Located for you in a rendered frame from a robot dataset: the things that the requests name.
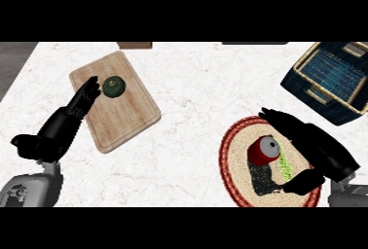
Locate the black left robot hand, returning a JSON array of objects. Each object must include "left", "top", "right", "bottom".
[{"left": 11, "top": 76, "right": 103, "bottom": 163}]

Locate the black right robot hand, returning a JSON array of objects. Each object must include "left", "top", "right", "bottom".
[{"left": 258, "top": 107, "right": 363, "bottom": 196}]

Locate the red can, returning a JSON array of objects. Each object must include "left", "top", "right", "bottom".
[{"left": 246, "top": 134, "right": 283, "bottom": 166}]

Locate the round woven red-rimmed placemat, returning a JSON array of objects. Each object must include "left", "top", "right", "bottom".
[{"left": 219, "top": 115, "right": 324, "bottom": 208}]

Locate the dark blue wicker basket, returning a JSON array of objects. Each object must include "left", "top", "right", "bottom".
[{"left": 280, "top": 42, "right": 368, "bottom": 126}]

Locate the pale wooden cutting board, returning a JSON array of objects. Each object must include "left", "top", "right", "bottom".
[{"left": 69, "top": 51, "right": 163, "bottom": 155}]

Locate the dark green round vegetable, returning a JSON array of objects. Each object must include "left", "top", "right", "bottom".
[{"left": 103, "top": 75, "right": 129, "bottom": 99}]

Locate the dark grey appliance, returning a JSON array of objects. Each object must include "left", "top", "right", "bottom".
[{"left": 0, "top": 42, "right": 40, "bottom": 102}]

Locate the brown wooden block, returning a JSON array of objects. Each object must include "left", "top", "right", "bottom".
[{"left": 117, "top": 42, "right": 154, "bottom": 51}]

